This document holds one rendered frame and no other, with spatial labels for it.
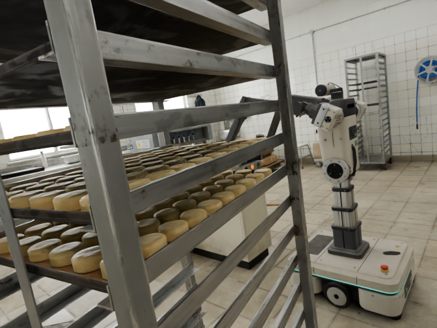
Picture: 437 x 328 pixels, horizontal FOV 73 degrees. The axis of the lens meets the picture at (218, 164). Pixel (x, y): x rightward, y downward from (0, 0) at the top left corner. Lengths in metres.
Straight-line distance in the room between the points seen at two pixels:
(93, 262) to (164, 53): 0.31
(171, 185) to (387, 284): 1.60
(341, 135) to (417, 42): 4.20
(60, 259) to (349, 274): 1.65
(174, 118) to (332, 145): 1.49
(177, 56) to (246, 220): 1.96
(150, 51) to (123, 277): 0.28
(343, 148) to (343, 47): 4.46
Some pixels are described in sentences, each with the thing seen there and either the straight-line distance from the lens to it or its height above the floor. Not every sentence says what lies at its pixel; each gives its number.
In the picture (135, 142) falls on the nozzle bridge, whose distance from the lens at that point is 2.78.
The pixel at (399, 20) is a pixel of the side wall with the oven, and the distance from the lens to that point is 6.00.
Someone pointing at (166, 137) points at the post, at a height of 1.18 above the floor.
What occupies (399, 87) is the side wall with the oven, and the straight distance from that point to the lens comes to 5.92.
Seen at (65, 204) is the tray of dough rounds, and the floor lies 1.14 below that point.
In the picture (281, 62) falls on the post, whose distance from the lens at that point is 0.83.
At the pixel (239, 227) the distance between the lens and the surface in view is 2.35.
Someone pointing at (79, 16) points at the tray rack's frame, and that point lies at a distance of 0.33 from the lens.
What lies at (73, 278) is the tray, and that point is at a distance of 0.45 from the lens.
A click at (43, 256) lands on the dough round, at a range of 0.57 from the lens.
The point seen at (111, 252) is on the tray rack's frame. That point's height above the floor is 1.11.
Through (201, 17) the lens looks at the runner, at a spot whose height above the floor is 1.40.
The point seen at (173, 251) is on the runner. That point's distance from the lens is 0.43.
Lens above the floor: 1.22
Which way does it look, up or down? 9 degrees down
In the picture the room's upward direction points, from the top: 9 degrees counter-clockwise
